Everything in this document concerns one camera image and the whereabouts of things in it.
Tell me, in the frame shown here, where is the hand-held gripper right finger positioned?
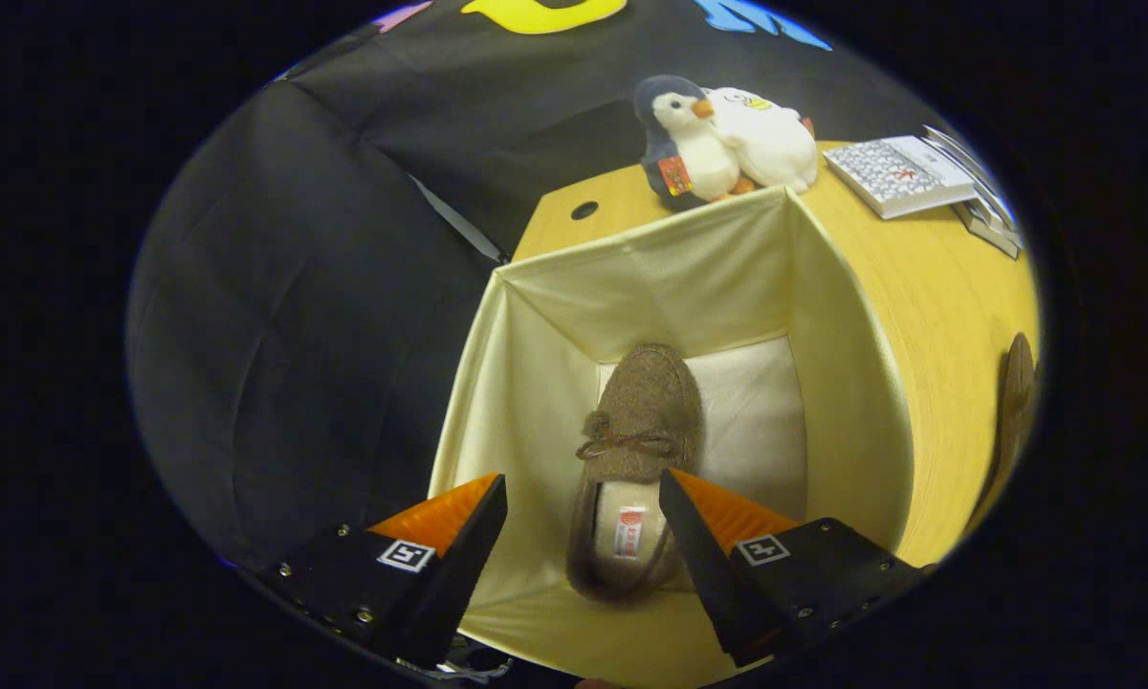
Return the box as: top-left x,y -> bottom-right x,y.
658,468 -> 929,669

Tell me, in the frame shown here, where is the white duck plush toy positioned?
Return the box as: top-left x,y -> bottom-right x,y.
703,87 -> 819,195

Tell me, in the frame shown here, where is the small dark book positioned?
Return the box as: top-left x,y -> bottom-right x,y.
952,201 -> 1023,259

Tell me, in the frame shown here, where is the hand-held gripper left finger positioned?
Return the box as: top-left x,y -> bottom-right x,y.
266,472 -> 509,669

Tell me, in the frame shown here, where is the white book with dark picture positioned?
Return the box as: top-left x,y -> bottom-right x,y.
921,124 -> 1015,226

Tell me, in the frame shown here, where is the cream fabric storage box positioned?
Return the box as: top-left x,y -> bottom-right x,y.
428,185 -> 916,689

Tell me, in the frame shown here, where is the black backdrop cloth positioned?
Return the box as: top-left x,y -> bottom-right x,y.
126,0 -> 929,575

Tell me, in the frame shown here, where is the patterned cover book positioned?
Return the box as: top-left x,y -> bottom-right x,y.
823,135 -> 979,220

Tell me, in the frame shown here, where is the brown slipper shoe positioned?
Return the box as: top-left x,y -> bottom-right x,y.
564,344 -> 706,604
971,332 -> 1039,522

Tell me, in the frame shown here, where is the grey penguin plush toy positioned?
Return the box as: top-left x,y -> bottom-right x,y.
633,75 -> 755,211

